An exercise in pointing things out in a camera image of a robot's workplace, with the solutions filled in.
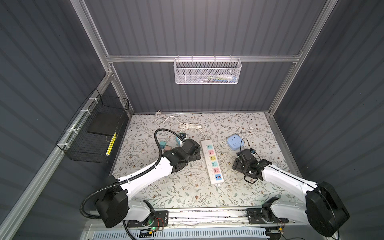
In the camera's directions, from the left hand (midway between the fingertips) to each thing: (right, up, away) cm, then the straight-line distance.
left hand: (191, 151), depth 82 cm
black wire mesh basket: (-50, +9, -10) cm, 52 cm away
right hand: (+30, -11, +6) cm, 32 cm away
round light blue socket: (+28, +3, +17) cm, 33 cm away
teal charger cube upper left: (-20, +2, +18) cm, 27 cm away
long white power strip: (+13, -11, +7) cm, 18 cm away
